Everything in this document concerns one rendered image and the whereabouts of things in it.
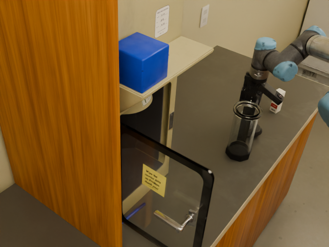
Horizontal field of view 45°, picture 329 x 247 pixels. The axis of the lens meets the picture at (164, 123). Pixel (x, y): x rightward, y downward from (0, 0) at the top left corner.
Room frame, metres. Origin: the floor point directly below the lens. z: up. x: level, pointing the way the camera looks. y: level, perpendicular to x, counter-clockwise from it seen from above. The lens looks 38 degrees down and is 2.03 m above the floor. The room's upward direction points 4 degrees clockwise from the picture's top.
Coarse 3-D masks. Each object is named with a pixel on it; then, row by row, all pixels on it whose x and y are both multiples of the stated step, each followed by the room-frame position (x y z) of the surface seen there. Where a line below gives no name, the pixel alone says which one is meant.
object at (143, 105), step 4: (144, 100) 0.97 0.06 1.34; (148, 100) 0.98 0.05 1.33; (136, 104) 0.95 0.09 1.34; (140, 104) 0.95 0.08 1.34; (144, 104) 0.96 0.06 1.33; (148, 104) 0.98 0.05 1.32; (132, 108) 0.94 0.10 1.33; (136, 108) 0.94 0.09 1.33; (140, 108) 0.95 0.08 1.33; (144, 108) 0.96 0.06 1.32; (128, 112) 0.93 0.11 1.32; (132, 112) 0.93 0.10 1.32; (136, 112) 0.94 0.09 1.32
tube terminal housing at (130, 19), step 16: (128, 0) 0.88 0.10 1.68; (144, 0) 0.93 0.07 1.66; (160, 0) 0.98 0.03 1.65; (176, 0) 1.04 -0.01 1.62; (128, 16) 0.88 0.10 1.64; (144, 16) 0.93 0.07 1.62; (176, 16) 1.05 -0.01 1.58; (128, 32) 0.88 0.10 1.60; (144, 32) 0.93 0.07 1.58; (176, 32) 1.05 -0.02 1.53; (176, 80) 1.07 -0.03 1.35
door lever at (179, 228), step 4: (156, 212) 0.66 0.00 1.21; (160, 212) 0.66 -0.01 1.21; (156, 216) 0.65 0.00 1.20; (160, 216) 0.65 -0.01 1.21; (164, 216) 0.65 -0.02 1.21; (188, 216) 0.65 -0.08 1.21; (160, 220) 0.65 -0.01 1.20; (164, 220) 0.64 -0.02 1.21; (168, 220) 0.64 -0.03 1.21; (172, 220) 0.64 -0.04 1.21; (188, 220) 0.65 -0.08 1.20; (192, 220) 0.65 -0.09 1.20; (168, 224) 0.63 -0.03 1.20; (172, 224) 0.63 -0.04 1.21; (176, 224) 0.63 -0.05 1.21; (180, 224) 0.63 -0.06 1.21; (184, 224) 0.63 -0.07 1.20; (176, 228) 0.62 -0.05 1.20; (180, 228) 0.62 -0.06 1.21; (180, 232) 0.61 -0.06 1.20
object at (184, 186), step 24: (120, 144) 0.79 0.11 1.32; (144, 144) 0.74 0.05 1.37; (168, 168) 0.70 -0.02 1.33; (192, 168) 0.66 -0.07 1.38; (144, 192) 0.74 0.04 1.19; (168, 192) 0.70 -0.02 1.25; (192, 192) 0.66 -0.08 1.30; (144, 216) 0.74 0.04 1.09; (168, 216) 0.69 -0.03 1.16; (192, 216) 0.65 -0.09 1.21; (168, 240) 0.69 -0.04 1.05; (192, 240) 0.64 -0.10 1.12
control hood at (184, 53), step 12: (180, 36) 1.06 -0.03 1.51; (180, 48) 0.99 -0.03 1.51; (192, 48) 1.00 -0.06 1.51; (204, 48) 1.00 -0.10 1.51; (168, 60) 0.92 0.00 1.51; (180, 60) 0.92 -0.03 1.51; (192, 60) 0.93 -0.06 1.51; (168, 72) 0.86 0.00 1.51; (180, 72) 0.87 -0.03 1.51; (120, 84) 0.79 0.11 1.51; (156, 84) 0.80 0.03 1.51; (120, 96) 0.78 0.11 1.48; (132, 96) 0.76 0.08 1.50; (144, 96) 0.75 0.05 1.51; (120, 108) 0.78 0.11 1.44
